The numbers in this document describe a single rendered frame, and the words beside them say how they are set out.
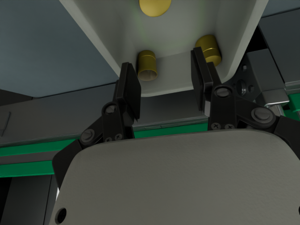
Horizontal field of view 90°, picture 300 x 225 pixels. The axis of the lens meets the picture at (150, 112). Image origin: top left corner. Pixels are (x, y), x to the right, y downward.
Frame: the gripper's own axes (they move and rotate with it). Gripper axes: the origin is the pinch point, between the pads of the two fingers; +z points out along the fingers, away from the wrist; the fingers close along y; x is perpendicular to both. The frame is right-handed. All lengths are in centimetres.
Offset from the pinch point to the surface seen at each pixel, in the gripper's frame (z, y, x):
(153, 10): 9.7, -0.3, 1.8
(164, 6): 9.7, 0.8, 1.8
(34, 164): 3.2, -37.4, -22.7
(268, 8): 18.2, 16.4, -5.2
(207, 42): 14.9, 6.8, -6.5
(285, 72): 7.7, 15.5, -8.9
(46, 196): -1, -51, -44
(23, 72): 18.6, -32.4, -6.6
